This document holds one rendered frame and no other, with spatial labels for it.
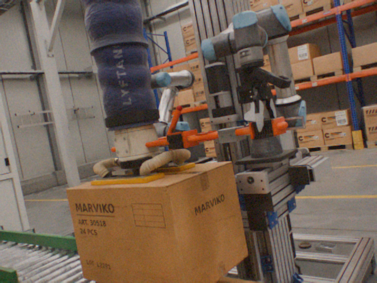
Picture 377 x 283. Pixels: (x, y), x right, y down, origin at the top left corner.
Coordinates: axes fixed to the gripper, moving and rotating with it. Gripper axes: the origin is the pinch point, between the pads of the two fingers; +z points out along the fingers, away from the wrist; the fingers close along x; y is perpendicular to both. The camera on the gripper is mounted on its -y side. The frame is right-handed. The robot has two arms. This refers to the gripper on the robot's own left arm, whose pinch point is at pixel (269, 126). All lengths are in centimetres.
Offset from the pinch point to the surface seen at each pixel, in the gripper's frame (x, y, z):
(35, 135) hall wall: -429, 974, -59
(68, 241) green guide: -22, 169, 57
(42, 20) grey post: -154, 363, -170
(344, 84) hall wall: -834, 199, -35
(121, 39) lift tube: 7, 50, -41
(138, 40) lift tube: 0, 48, -41
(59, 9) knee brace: -153, 323, -170
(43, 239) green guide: -20, 201, 57
